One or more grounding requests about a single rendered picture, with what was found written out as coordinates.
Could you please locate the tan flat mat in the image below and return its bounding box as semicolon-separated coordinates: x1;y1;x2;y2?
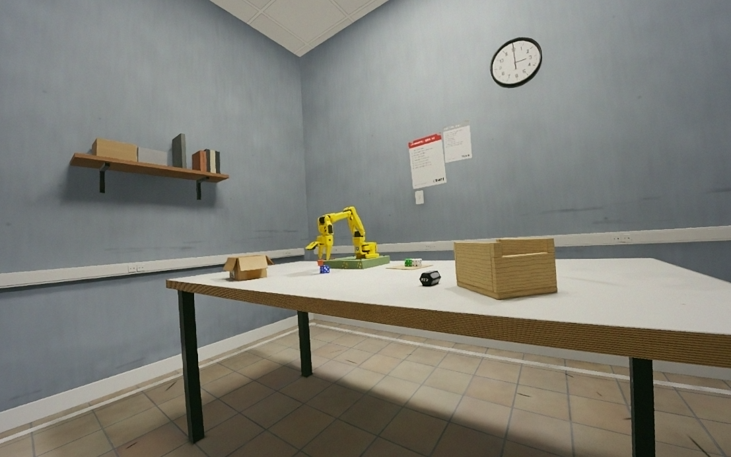
386;264;433;270

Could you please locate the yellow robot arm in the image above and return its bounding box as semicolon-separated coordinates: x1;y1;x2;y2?
318;207;379;259

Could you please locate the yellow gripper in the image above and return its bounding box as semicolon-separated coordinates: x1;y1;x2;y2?
306;234;333;260

